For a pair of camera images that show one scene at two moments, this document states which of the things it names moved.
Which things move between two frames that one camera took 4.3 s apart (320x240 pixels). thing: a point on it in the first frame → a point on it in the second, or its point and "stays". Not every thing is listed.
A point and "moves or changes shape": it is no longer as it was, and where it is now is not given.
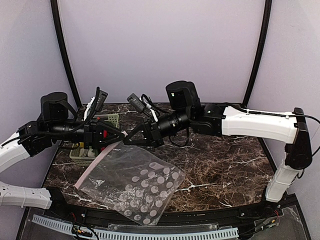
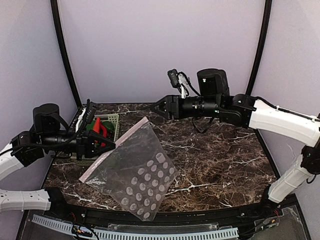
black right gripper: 153,133 → 174,107
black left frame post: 63,46 stays
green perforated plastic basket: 80,161 stays
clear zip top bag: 133,183 moves or changes shape
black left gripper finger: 100,146 → 102,152
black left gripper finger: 110,129 → 99,137
